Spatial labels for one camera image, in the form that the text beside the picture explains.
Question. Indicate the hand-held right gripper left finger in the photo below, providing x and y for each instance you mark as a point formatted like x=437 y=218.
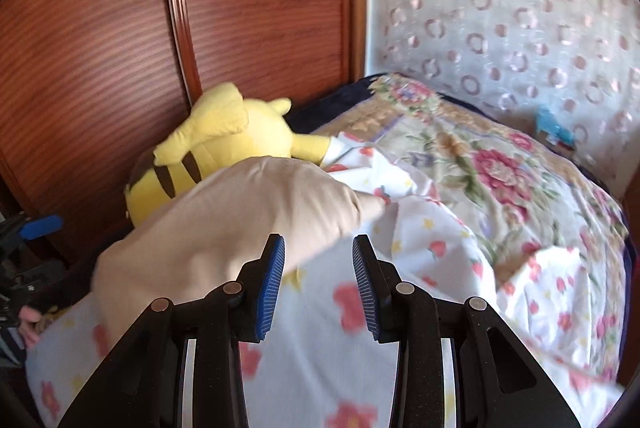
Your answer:
x=270 y=288

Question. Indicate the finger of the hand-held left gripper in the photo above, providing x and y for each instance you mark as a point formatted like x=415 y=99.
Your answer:
x=45 y=226

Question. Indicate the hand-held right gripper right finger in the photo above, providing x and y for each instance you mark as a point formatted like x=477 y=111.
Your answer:
x=365 y=293

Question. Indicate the beige printed t-shirt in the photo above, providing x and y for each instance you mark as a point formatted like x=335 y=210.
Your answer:
x=225 y=218

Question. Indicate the person's left hand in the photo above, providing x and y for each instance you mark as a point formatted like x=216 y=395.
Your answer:
x=29 y=323

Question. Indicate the large-flower patterned quilt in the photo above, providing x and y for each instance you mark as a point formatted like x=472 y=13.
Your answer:
x=475 y=168

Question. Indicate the yellow plush toy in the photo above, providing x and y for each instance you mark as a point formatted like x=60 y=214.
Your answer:
x=225 y=123

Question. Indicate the wooden slatted wardrobe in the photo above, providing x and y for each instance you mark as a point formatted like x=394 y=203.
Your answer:
x=100 y=33

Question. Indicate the blue toy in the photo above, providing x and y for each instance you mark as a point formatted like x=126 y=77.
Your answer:
x=555 y=128

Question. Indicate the circle-patterned sheer curtain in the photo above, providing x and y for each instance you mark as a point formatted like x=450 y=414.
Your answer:
x=500 y=8

